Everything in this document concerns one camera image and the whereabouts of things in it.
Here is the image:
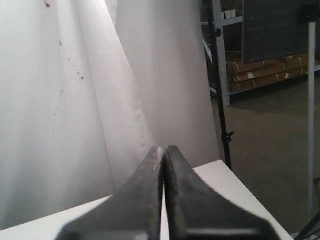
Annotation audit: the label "grey vertical pole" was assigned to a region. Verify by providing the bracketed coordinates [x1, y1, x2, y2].
[307, 21, 317, 213]

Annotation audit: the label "stacked cardboard boxes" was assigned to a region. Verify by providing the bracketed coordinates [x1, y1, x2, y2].
[226, 52, 309, 93]

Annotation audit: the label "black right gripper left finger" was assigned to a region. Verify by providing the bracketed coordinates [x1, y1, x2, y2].
[56, 146, 163, 240]

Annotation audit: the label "grey metal storage shelf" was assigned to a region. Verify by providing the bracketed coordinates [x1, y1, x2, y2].
[202, 0, 320, 106]

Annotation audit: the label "white backdrop curtain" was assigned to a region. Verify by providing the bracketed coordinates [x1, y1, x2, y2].
[0, 0, 220, 230]

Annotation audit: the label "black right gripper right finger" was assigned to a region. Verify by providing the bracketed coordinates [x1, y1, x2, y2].
[164, 146, 280, 240]

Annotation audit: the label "dark chalkboard panel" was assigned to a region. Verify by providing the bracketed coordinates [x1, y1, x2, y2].
[242, 0, 320, 64]

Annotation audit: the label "black metal shelf frame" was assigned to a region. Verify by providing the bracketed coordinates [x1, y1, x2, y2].
[207, 0, 235, 171]

